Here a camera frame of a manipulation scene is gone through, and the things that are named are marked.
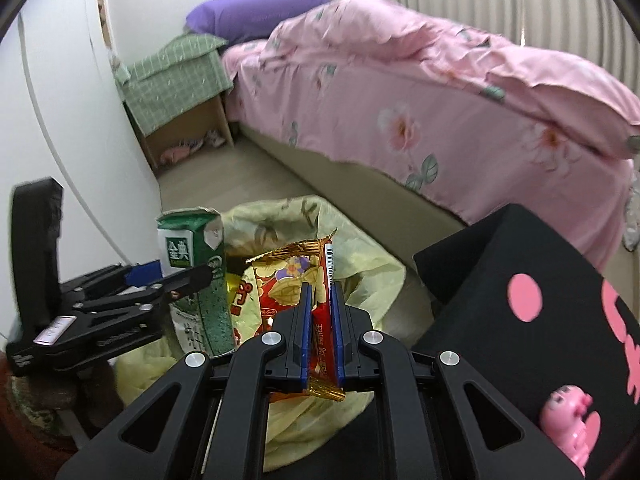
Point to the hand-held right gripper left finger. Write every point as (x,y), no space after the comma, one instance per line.
(305,330)

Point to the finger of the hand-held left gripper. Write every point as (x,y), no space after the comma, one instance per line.
(175,287)
(142,272)

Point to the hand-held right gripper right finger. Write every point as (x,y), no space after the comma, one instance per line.
(336,330)

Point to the green white milk carton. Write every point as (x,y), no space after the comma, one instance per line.
(200,260)

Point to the red gold snack wrapper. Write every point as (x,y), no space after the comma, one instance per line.
(285,280)

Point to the yellow trash bag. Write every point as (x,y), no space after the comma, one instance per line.
(360,270)

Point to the beige bed base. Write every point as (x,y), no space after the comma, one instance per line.
(360,180)

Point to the wooden nightstand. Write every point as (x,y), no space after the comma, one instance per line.
(200,125)

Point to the brown fuzzy cloth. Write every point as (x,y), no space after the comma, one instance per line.
(50,405)

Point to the green checked cloth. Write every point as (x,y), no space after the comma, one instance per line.
(175,75)

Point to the pink pig toy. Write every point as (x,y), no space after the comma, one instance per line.
(570,425)

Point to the pink floral duvet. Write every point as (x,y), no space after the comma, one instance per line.
(450,95)

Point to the purple pillow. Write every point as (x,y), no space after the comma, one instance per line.
(255,12)

